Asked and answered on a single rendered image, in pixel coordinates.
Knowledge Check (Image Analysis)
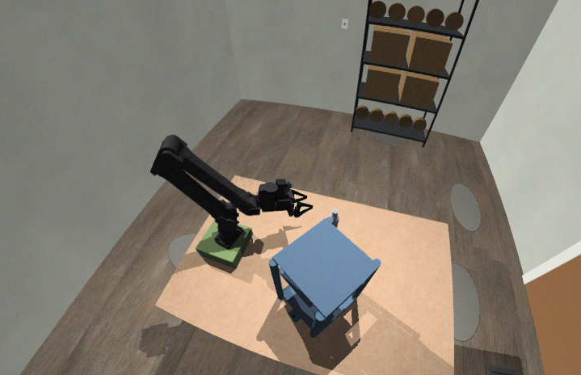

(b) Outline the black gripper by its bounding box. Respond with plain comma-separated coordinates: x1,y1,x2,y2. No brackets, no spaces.
275,189,313,217

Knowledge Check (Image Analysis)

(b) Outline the blue shelving unit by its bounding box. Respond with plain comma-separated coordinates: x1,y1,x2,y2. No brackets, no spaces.
268,217,381,338

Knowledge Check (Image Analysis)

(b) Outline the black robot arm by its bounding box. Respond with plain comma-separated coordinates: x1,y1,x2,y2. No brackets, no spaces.
150,135,292,249

